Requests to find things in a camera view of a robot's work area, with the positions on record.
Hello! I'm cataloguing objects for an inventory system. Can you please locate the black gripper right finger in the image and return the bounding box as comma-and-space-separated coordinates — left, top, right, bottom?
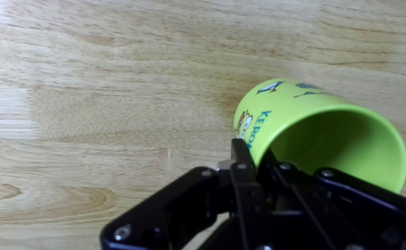
258, 148, 406, 250

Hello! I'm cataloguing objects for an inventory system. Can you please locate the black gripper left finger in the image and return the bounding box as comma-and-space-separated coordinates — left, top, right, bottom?
99, 137, 273, 250

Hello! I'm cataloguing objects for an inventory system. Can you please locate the yellow-green printed mug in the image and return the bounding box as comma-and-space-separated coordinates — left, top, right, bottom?
233, 76, 406, 194

